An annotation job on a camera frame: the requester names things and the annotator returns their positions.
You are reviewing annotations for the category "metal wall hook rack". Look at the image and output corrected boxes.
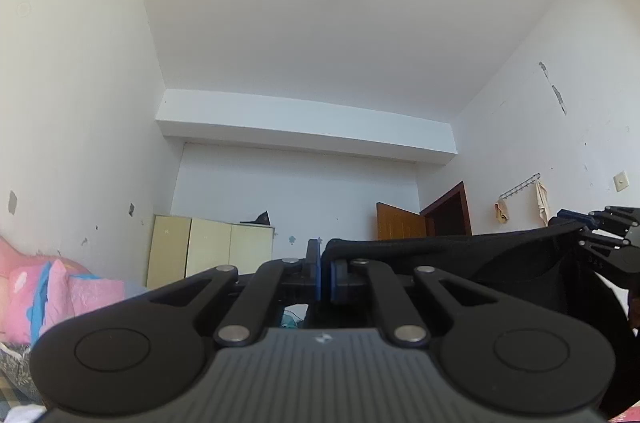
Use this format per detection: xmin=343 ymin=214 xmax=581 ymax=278
xmin=499 ymin=173 xmax=542 ymax=201

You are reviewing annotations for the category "cream towel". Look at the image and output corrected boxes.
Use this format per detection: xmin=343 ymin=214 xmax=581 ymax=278
xmin=535 ymin=180 xmax=551 ymax=226

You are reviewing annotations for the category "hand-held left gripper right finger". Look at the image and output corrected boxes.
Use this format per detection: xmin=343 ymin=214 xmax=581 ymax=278
xmin=322 ymin=255 xmax=502 ymax=349

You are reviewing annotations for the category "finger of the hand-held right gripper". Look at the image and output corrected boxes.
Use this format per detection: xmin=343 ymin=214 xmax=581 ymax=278
xmin=575 ymin=225 xmax=640 ymax=254
xmin=556 ymin=204 xmax=640 ymax=231

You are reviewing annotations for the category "wooden door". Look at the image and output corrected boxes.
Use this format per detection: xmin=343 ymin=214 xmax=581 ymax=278
xmin=376 ymin=202 xmax=428 ymax=241

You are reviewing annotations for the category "pale yellow wardrobe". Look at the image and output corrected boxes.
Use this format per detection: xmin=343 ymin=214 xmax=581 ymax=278
xmin=146 ymin=214 xmax=276 ymax=291

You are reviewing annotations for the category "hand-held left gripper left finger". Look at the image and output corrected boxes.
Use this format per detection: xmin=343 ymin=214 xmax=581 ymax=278
xmin=145 ymin=238 xmax=322 ymax=348

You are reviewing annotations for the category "dark red door frame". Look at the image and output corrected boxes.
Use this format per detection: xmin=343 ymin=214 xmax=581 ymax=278
xmin=420 ymin=181 xmax=473 ymax=238

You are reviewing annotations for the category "black garment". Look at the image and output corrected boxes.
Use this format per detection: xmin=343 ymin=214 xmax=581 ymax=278
xmin=320 ymin=225 xmax=640 ymax=419

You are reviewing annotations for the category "pink grey floral pillow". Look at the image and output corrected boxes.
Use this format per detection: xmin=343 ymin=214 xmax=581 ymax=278
xmin=0 ymin=235 xmax=126 ymax=349

